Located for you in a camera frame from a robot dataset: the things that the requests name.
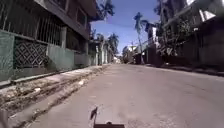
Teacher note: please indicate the dark buildings with balconies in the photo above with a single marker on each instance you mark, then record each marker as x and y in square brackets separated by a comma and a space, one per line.
[193, 36]

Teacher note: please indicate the row of pale walls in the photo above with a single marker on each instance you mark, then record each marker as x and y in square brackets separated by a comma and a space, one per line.
[101, 55]

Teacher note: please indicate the building with green fence wall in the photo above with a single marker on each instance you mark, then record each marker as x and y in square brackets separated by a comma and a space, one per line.
[33, 30]

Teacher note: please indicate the grey concrete road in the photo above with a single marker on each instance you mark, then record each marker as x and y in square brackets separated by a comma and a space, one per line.
[143, 96]

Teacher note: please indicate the robot's own part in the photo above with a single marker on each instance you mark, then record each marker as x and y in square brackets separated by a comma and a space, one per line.
[108, 125]

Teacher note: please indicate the tall palm tree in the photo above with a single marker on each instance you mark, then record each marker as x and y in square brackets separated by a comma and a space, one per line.
[139, 30]

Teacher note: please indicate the broken concrete pavement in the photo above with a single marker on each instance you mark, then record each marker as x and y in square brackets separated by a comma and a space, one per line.
[40, 88]

